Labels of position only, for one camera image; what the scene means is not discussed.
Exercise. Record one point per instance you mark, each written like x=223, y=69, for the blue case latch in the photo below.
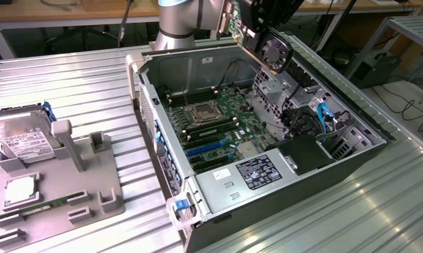
x=180, y=205

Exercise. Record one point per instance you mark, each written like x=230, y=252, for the graphics card with black fan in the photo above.
x=274, y=50

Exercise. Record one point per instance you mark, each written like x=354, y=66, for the CPU socket with metal frame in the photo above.
x=204, y=112

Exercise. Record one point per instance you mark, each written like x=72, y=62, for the black expansion slot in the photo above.
x=211, y=161

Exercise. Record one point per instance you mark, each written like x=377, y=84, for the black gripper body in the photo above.
x=273, y=10

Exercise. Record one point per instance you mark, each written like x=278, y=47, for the green RAM stick in slot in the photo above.
x=215, y=131

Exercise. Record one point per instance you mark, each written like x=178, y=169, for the black RAM slot pair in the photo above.
x=191, y=97

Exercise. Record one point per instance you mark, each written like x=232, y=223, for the wooden desk with white frame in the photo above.
x=74, y=13

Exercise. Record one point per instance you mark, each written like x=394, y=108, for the black plastic air shroud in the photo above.
x=305, y=155

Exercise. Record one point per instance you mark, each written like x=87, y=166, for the grey power supply with label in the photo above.
x=228, y=192

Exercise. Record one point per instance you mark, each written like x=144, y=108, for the silver CPU chip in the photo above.
x=19, y=192

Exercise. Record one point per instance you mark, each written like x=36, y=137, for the metal slat shelf frame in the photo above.
x=411, y=26

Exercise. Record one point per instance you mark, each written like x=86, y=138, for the black equipment box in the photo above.
x=377, y=71

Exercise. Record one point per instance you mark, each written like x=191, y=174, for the grey metal disk bay cage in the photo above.
x=273, y=88

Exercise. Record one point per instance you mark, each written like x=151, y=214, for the open black PC case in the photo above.
x=267, y=226

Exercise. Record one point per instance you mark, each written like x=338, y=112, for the green RAM stick with label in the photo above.
x=42, y=206

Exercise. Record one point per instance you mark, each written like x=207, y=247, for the green motherboard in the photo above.
x=249, y=124

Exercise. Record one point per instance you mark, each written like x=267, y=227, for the grey plastic parts rack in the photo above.
x=63, y=184

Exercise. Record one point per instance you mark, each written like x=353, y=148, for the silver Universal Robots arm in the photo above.
x=172, y=21

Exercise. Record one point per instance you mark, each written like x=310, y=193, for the blue expansion slot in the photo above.
x=206, y=148

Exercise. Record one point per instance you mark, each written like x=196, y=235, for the hard disk in blue carrier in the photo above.
x=18, y=137

